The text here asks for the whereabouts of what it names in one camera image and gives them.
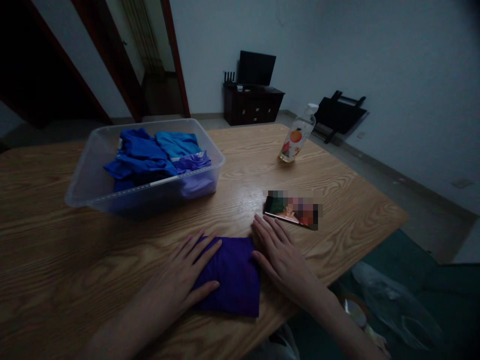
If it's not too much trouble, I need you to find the clear plastic storage bin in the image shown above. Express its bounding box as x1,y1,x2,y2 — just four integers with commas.
64,118,227,218

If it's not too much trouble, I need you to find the smartphone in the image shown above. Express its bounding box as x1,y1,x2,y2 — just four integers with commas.
263,190,325,231

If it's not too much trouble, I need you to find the clear plastic bag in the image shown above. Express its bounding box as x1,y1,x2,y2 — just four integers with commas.
339,260,446,355

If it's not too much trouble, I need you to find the red-brown door frame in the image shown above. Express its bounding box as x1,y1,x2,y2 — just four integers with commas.
23,0,114,127

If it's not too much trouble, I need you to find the light blue garment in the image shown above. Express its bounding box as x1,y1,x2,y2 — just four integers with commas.
154,130,200,159

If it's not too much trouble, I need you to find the purple cloth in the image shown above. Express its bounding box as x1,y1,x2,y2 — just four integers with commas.
189,235,261,319

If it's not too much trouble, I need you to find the brown wooden door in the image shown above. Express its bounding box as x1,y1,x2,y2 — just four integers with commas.
71,0,152,118

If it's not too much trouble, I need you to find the person's right hand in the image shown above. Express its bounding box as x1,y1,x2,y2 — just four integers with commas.
251,214,332,311

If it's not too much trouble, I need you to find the black folded table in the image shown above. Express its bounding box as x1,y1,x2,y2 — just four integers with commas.
312,89,369,146

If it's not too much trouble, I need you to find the lavender garment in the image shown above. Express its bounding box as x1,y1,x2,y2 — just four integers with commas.
170,149,217,199

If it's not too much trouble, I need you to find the clear drink bottle fruit label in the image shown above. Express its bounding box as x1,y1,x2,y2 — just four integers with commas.
277,103,320,164

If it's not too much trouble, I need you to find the person's body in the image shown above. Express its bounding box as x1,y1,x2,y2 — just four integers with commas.
258,321,303,360

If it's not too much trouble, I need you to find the dark wooden TV cabinet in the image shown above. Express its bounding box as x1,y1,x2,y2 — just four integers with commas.
223,82,286,127

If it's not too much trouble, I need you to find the black television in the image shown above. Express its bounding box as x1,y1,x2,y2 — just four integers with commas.
238,50,278,87

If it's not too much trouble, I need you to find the dark blue garment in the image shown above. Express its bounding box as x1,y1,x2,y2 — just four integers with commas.
103,127,178,193

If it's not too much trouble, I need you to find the person's left hand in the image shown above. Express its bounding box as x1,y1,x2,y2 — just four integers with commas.
156,230,223,313

